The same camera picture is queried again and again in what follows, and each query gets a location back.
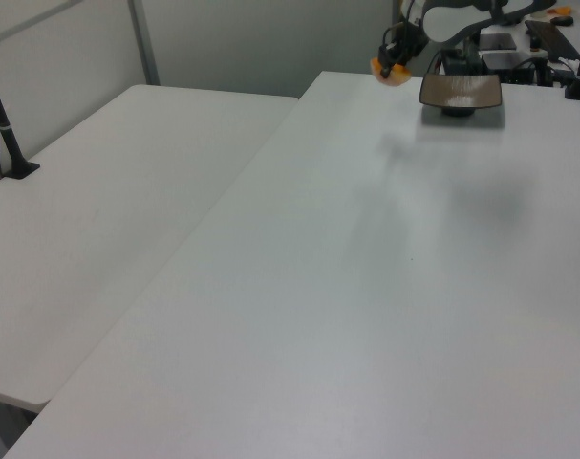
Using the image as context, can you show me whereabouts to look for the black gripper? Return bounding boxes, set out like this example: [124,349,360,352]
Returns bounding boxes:
[377,19,427,79]

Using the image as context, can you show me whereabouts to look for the orange bread roll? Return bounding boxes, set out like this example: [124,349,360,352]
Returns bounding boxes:
[369,56,413,88]

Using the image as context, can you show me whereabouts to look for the brown square ceramic plate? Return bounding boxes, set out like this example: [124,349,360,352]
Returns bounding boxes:
[418,72,505,119]

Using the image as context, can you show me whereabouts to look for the black electronics box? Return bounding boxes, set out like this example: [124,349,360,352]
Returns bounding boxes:
[440,46,483,77]

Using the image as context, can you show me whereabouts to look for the grey square tray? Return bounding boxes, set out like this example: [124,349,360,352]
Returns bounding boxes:
[479,33,518,52]
[482,51,530,72]

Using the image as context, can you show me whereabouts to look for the black keyboard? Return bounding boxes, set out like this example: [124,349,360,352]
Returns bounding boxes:
[525,19,580,61]

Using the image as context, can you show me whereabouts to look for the black cable on robot arm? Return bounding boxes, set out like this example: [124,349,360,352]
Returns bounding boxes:
[382,22,408,48]

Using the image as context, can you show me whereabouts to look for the grey metal partition post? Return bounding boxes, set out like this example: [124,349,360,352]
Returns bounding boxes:
[128,0,161,87]

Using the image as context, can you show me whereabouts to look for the black camera stand, white band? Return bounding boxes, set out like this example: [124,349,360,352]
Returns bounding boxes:
[0,50,41,181]

